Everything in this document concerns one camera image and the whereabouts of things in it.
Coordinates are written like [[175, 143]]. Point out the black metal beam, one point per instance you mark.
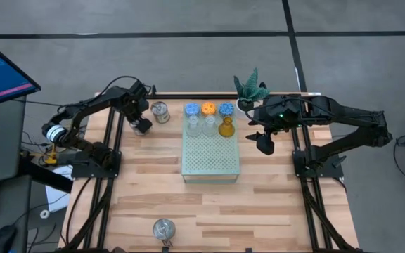
[[48, 175]]

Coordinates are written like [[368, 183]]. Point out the snake plant in white pot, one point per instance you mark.
[[251, 88]]

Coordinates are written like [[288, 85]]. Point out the white paper sheet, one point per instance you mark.
[[56, 196]]

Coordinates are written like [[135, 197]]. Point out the black computer mouse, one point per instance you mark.
[[4, 239]]

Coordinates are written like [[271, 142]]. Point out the amber ribbed glass holder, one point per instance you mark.
[[226, 130]]

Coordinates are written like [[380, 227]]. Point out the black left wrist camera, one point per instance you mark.
[[139, 89]]

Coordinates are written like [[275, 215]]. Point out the clear ribbed glass holder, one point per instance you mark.
[[192, 128], [209, 128]]

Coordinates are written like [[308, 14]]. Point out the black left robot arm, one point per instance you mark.
[[90, 103]]

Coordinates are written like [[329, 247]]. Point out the white tape roll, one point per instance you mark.
[[41, 214]]

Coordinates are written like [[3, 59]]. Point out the black aluminium table frame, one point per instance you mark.
[[174, 95]]

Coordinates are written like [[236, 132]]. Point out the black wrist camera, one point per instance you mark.
[[139, 89], [273, 128]]

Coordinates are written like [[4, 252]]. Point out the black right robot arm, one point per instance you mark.
[[350, 112]]

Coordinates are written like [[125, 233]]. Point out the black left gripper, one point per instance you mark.
[[134, 107]]

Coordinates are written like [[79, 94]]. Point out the grey desk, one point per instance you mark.
[[2, 147]]

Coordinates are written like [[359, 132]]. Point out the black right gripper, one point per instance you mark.
[[276, 109]]

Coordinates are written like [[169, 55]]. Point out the white tape strip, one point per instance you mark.
[[314, 93]]

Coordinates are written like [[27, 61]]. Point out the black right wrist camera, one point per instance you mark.
[[273, 128]]

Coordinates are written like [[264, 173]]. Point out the green perforated metal shelf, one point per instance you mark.
[[211, 158]]

